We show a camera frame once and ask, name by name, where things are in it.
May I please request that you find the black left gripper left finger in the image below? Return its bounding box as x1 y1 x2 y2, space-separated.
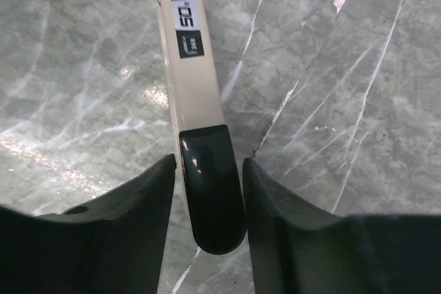
1 155 176 293

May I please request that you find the beige black large stapler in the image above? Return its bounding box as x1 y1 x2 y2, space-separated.
157 0 246 255

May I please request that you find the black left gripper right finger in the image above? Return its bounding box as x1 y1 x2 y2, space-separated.
243 158 440 293

